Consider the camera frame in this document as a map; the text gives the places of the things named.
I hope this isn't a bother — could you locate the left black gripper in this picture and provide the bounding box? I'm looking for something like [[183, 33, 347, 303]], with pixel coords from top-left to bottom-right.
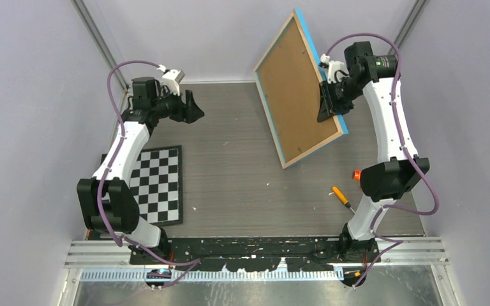
[[152, 85, 205, 124]]

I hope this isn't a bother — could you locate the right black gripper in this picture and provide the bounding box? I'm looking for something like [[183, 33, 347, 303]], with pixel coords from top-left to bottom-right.
[[316, 76, 362, 122]]

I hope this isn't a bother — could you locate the blue picture frame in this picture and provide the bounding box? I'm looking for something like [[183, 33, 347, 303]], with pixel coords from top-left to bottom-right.
[[253, 8, 348, 169]]

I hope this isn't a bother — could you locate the yellow handled screwdriver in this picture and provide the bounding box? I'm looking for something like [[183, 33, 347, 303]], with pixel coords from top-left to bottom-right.
[[332, 186, 355, 214]]

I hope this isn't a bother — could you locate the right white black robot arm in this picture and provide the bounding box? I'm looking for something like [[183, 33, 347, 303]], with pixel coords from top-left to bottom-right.
[[317, 41, 430, 262]]

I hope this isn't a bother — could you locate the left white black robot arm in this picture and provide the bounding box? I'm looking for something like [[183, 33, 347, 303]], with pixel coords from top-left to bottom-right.
[[77, 76, 205, 264]]

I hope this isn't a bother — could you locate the orange curved plastic piece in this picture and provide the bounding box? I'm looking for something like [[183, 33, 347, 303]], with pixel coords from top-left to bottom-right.
[[353, 170, 361, 182]]

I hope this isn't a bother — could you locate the black white checkerboard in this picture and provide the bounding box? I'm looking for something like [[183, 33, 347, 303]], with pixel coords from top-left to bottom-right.
[[101, 145, 185, 227]]

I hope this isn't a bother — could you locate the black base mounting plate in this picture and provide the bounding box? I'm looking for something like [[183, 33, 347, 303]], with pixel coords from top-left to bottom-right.
[[129, 237, 380, 272]]

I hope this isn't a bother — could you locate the white perforated strip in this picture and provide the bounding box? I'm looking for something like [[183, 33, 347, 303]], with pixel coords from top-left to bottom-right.
[[80, 267, 344, 282]]

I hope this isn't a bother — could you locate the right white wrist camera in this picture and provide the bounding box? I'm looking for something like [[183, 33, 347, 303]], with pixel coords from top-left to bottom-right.
[[319, 54, 348, 84]]

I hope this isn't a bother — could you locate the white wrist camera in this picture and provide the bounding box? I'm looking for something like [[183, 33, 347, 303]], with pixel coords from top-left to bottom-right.
[[157, 65, 185, 96], [319, 54, 348, 84]]

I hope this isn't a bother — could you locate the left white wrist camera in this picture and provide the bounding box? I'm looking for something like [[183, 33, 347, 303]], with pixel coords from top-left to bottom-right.
[[157, 65, 185, 96]]

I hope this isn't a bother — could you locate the right corner aluminium post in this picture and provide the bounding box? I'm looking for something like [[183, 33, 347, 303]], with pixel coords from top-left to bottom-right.
[[394, 0, 429, 49]]

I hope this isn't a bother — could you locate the corner aluminium post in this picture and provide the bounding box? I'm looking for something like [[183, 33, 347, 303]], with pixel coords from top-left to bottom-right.
[[70, 0, 124, 69], [394, 0, 429, 49]]

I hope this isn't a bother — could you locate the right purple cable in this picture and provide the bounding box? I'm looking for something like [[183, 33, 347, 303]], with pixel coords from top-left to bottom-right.
[[323, 33, 440, 289]]

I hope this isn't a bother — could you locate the purple cable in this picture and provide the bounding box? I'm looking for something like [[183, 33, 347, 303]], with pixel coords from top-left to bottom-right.
[[323, 33, 440, 289], [96, 61, 202, 289]]

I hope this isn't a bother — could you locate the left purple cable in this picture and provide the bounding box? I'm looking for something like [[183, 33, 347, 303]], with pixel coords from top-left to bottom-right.
[[96, 61, 202, 289]]

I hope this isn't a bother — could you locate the left corner aluminium post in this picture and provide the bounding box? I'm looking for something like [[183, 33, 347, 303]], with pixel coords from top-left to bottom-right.
[[70, 0, 124, 69]]

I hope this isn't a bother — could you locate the aluminium front rail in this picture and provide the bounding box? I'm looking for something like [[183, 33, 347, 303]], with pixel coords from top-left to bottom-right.
[[64, 237, 450, 268]]

